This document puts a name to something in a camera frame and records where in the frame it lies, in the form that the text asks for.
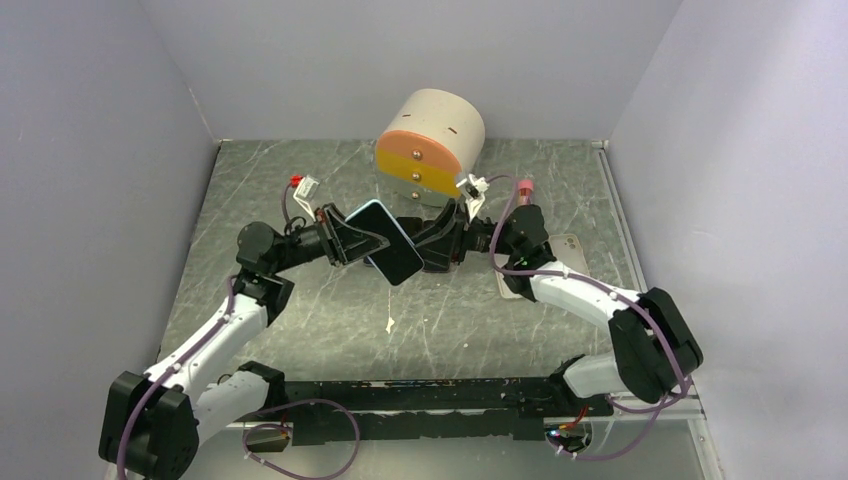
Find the purple bare phone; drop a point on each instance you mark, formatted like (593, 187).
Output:
(438, 264)

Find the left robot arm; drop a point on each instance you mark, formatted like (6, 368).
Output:
(199, 358)

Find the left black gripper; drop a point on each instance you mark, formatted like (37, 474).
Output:
(345, 243)

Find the pink capped marker tube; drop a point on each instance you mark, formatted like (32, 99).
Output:
(525, 192)

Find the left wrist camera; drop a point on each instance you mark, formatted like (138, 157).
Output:
(304, 193)

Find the bare black phone removed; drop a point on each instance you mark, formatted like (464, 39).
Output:
(411, 225)

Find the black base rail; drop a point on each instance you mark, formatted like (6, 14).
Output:
(521, 408)

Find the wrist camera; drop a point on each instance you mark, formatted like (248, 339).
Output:
(473, 189)
(304, 193)

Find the round pastel drawer cabinet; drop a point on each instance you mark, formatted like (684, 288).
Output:
(435, 136)

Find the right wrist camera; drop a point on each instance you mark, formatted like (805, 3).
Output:
(473, 189)

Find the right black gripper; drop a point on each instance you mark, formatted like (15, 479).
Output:
(435, 240)

